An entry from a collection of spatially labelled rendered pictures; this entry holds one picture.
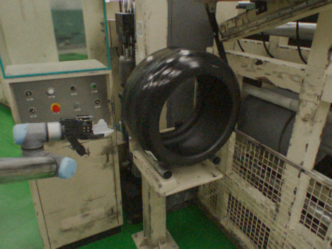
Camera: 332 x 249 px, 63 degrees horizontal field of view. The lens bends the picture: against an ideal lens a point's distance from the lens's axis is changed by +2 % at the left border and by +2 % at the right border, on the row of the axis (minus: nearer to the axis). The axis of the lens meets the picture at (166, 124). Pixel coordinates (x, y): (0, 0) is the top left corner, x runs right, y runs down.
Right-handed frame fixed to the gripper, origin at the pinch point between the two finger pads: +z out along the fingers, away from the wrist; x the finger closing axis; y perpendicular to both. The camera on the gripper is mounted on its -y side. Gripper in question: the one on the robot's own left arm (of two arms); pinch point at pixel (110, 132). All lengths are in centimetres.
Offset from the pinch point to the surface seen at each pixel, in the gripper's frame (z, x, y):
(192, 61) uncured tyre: 29.2, -10.0, 32.5
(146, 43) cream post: 24, 27, 35
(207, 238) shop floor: 86, 19, -103
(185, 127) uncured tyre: 48, 15, -8
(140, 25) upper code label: 23, 33, 43
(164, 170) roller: 23.9, -8.6, -18.0
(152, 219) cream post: 41, 27, -80
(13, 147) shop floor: -45, 242, -119
